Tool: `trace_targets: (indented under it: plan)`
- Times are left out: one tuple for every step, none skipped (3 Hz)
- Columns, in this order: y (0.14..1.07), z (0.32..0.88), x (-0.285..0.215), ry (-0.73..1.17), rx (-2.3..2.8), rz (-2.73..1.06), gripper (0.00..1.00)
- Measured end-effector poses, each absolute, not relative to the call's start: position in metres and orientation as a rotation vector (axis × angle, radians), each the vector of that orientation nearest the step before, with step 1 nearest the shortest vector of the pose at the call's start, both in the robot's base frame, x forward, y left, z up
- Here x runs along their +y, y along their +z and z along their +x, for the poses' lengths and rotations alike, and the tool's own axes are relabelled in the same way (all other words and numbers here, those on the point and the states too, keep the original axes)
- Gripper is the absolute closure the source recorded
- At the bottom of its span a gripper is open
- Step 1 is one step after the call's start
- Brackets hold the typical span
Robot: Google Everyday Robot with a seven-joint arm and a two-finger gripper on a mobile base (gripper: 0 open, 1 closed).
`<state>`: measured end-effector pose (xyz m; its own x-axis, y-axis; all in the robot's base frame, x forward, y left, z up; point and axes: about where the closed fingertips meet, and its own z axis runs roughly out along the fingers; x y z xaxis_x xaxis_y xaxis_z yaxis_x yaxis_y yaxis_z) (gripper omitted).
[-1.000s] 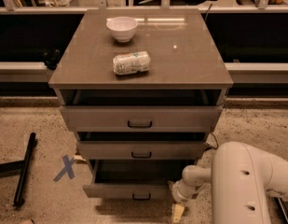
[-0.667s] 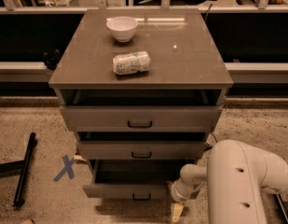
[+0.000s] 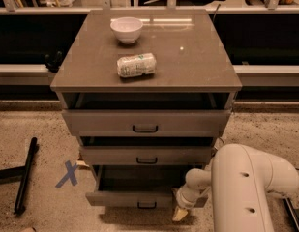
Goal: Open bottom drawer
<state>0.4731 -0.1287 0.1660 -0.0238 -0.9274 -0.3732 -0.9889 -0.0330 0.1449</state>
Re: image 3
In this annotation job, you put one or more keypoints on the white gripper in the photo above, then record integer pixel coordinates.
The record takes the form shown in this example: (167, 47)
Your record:
(184, 197)

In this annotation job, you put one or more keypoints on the grey bottom drawer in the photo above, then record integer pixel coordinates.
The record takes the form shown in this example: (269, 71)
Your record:
(138, 186)

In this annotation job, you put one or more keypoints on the grey drawer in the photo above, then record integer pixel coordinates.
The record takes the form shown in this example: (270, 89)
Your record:
(145, 155)
(138, 186)
(132, 123)

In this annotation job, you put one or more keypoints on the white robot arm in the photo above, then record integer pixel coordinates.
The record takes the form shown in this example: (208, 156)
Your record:
(239, 180)

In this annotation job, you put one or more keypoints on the grey middle drawer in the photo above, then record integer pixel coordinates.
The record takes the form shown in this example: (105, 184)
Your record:
(145, 155)

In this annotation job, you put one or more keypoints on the grey drawer cabinet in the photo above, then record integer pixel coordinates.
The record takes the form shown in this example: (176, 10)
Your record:
(193, 72)

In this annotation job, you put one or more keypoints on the grey top drawer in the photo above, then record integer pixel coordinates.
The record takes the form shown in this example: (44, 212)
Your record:
(132, 123)

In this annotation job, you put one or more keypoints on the blue tape cross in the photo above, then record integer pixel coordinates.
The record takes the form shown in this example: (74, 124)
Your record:
(70, 175)

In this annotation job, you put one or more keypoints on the black right stand leg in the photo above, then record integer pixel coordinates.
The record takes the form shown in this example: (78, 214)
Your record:
(292, 213)

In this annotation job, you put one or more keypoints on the black stand leg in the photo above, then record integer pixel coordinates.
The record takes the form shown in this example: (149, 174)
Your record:
(292, 213)
(22, 174)

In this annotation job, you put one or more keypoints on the white crushed can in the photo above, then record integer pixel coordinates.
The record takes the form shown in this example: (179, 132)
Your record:
(136, 65)

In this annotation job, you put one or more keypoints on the black left stand leg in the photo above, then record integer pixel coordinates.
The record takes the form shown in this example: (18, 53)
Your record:
(22, 174)

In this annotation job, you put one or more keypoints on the white ceramic bowl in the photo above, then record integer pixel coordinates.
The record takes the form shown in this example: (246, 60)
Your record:
(126, 29)

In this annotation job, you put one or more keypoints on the black clamp on rail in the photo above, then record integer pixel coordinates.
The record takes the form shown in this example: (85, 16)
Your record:
(54, 62)

